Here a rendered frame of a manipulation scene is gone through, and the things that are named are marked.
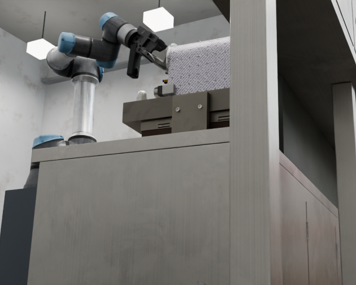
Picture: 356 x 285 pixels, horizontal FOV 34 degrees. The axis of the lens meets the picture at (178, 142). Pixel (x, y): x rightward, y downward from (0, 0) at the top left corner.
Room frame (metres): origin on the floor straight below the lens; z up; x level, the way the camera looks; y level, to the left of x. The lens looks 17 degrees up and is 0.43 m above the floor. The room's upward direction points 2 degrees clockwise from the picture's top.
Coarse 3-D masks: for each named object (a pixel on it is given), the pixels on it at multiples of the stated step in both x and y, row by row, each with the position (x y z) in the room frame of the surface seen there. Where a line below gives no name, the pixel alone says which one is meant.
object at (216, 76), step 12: (168, 72) 1.72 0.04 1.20; (180, 72) 1.70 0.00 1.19; (192, 72) 1.68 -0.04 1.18; (204, 72) 1.67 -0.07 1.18; (216, 72) 1.65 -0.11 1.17; (228, 72) 1.63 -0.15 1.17; (180, 84) 1.70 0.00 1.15; (192, 84) 1.68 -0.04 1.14; (204, 84) 1.67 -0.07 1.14; (216, 84) 1.65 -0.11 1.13; (228, 84) 1.63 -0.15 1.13
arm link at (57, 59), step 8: (64, 32) 1.89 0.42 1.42; (64, 40) 1.88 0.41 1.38; (72, 40) 1.89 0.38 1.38; (80, 40) 1.90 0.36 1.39; (88, 40) 1.91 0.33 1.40; (56, 48) 2.08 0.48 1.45; (64, 48) 1.89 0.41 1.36; (72, 48) 1.90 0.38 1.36; (80, 48) 1.91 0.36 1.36; (88, 48) 1.91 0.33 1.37; (48, 56) 2.19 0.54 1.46; (56, 56) 2.08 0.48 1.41; (64, 56) 2.00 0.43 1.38; (72, 56) 1.96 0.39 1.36; (80, 56) 1.94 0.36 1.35; (88, 56) 1.94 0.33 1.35; (48, 64) 2.22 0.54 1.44; (56, 64) 2.18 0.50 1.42; (64, 64) 2.16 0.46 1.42; (56, 72) 2.27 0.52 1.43; (64, 72) 2.27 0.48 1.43
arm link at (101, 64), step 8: (96, 40) 1.92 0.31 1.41; (104, 40) 1.92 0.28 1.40; (96, 48) 1.92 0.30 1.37; (104, 48) 1.93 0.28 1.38; (112, 48) 1.93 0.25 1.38; (96, 56) 1.94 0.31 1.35; (104, 56) 1.95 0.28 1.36; (112, 56) 1.96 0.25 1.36; (104, 64) 1.98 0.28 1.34; (112, 64) 1.99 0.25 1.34
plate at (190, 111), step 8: (176, 96) 1.47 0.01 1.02; (184, 96) 1.46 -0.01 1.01; (192, 96) 1.45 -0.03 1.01; (200, 96) 1.44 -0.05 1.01; (208, 96) 1.44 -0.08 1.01; (176, 104) 1.47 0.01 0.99; (184, 104) 1.46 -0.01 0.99; (192, 104) 1.45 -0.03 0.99; (200, 104) 1.44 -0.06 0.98; (208, 104) 1.44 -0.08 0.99; (176, 112) 1.47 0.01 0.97; (184, 112) 1.46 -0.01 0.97; (192, 112) 1.45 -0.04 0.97; (200, 112) 1.44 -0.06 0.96; (208, 112) 1.44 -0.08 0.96; (176, 120) 1.47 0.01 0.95; (184, 120) 1.46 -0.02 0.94; (192, 120) 1.45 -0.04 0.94; (200, 120) 1.44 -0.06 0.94; (208, 120) 1.44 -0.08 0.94; (176, 128) 1.46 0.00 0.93; (184, 128) 1.46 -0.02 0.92; (192, 128) 1.45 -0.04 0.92; (200, 128) 1.44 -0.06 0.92; (208, 128) 1.44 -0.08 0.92
